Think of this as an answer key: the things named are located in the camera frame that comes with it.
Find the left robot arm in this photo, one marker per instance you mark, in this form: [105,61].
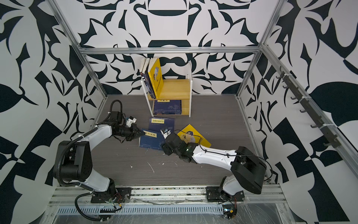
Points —
[73,164]

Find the yellow book with figure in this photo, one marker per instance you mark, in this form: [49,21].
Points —
[155,75]

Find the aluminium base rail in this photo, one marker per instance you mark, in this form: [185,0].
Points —
[185,194]

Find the wall hook rail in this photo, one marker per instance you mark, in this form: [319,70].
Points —
[311,108]

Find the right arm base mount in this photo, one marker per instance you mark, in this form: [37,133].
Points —
[216,194]

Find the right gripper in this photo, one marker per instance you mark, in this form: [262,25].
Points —
[166,148]

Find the wooden white bookshelf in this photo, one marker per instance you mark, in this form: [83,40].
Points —
[174,89]

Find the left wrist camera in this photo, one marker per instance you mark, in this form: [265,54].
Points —
[129,121]

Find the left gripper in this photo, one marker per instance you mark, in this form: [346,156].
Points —
[134,134]

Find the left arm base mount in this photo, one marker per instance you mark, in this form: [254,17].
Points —
[119,195]

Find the black book leaning upright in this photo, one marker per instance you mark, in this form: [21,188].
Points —
[143,62]

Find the purple book with old man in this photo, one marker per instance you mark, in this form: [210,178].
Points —
[147,80]

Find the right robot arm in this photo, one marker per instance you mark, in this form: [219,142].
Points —
[248,170]

